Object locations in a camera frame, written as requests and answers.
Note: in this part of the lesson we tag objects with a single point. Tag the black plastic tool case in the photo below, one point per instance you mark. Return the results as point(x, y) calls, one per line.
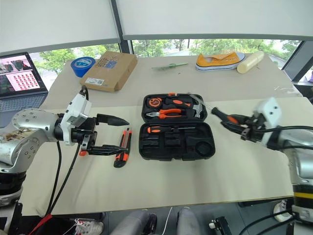
point(171, 144)

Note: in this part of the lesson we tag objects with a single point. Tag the white sneaker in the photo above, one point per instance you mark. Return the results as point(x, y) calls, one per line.
point(93, 227)

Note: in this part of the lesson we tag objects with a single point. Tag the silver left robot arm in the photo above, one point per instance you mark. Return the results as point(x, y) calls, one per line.
point(29, 122)

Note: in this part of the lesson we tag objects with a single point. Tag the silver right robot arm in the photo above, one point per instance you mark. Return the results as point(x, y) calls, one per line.
point(288, 142)

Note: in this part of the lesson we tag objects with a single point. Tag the black floor bracket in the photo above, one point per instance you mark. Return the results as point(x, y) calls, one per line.
point(222, 222)

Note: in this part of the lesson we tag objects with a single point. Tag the green plastic tool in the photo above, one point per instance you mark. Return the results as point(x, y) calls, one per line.
point(172, 65)

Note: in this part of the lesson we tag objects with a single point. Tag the orange black utility knife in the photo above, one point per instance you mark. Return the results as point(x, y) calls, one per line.
point(126, 139)

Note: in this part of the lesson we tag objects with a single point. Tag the orange black cased screwdriver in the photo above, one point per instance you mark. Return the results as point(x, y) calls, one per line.
point(152, 129)

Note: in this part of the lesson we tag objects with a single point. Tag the purple object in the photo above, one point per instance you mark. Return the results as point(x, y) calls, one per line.
point(310, 77)

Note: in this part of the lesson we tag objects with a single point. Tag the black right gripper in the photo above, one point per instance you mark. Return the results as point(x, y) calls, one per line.
point(253, 132)

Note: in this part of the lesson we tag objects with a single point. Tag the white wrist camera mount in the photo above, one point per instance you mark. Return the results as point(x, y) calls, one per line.
point(75, 107)
point(269, 110)

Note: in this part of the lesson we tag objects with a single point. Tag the cream cylinder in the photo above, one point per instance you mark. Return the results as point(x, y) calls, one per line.
point(249, 63)

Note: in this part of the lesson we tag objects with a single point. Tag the blue tape roll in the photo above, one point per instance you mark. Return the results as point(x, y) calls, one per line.
point(78, 68)

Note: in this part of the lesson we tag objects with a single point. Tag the dark window frame post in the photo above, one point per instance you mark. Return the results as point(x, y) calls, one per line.
point(298, 63)
point(123, 46)

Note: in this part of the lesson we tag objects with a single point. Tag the white roller blind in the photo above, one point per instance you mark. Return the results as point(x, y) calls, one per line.
point(49, 22)
point(207, 17)

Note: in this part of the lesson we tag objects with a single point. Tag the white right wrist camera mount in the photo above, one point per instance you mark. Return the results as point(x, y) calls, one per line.
point(269, 110)

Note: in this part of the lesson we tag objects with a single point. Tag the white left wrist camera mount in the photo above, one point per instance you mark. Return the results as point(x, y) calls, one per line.
point(75, 107)

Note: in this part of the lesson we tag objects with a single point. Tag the open laptop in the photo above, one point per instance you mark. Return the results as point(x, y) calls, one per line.
point(19, 73)

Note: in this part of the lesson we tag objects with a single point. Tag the yellow canvas shoe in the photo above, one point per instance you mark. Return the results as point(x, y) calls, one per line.
point(210, 64)

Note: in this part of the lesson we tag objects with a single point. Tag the beige table sheet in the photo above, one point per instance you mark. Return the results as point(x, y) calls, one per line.
point(171, 183)

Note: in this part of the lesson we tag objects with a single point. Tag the orange black tape measure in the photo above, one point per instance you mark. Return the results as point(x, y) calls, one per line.
point(154, 102)

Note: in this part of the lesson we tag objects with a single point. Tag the flat cardboard box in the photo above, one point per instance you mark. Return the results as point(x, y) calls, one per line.
point(110, 73)

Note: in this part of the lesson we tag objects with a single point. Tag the grey rounded shape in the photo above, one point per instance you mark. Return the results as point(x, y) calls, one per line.
point(187, 220)

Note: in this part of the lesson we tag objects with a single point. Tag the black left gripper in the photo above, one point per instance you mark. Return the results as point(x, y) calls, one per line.
point(83, 129)

